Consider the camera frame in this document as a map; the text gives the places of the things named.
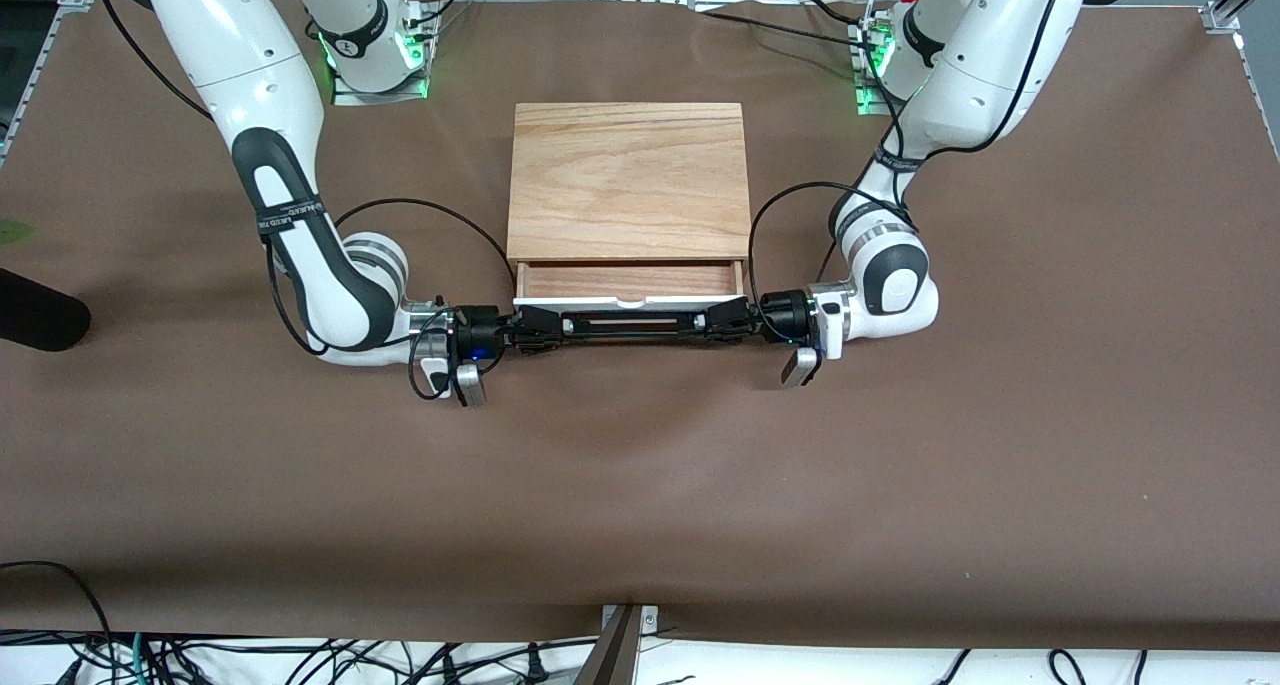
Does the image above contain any black foam cylinder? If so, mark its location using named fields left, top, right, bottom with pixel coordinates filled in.
left=0, top=268, right=92, bottom=353

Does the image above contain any black metal drawer handle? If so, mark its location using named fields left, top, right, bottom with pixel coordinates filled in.
left=560, top=310, right=713, bottom=343

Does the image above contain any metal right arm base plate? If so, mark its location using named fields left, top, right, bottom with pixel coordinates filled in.
left=330, top=15, right=442, bottom=106

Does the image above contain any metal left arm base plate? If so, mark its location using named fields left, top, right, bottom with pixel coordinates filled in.
left=855, top=20, right=906, bottom=116

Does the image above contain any brown paper table cover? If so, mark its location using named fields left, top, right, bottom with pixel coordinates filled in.
left=0, top=0, right=1280, bottom=653

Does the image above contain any black power cable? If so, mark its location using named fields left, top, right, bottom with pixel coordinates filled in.
left=700, top=0, right=886, bottom=56

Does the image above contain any black looped cable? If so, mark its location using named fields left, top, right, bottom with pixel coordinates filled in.
left=0, top=561, right=113, bottom=685

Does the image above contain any white-fronted wooden drawer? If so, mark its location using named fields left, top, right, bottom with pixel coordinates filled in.
left=512, top=259, right=749, bottom=316

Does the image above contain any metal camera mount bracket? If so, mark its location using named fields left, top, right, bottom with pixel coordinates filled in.
left=575, top=604, right=661, bottom=685

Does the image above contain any wooden drawer cabinet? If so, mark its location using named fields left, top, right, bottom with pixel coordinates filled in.
left=506, top=102, right=753, bottom=268

